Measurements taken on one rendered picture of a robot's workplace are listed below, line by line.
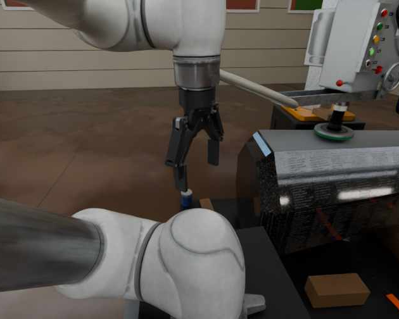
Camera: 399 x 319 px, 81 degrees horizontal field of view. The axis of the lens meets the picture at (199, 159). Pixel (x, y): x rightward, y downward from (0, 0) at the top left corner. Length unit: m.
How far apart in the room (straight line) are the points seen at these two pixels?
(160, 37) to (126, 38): 0.06
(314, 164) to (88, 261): 1.23
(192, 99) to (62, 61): 7.33
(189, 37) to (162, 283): 0.41
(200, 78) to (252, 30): 7.18
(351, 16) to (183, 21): 1.16
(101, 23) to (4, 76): 8.05
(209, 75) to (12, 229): 0.36
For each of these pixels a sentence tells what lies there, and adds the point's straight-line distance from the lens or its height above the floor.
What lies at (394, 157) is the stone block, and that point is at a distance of 1.72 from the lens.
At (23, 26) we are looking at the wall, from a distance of 7.98.
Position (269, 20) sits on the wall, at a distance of 7.77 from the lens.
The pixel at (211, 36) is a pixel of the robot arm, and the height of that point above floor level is 1.39.
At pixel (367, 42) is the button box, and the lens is 1.42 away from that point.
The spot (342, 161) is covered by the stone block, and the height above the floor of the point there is 0.77.
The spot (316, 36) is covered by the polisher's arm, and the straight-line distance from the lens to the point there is 2.28.
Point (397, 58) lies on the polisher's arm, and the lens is 1.69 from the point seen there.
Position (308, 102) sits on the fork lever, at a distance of 1.33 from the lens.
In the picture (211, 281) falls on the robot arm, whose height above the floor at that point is 1.05.
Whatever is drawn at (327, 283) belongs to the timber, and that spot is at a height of 0.14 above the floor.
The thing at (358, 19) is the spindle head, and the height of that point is 1.45.
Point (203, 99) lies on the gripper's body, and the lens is 0.46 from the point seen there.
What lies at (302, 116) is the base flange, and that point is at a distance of 2.19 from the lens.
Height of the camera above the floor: 1.40
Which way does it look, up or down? 28 degrees down
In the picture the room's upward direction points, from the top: straight up
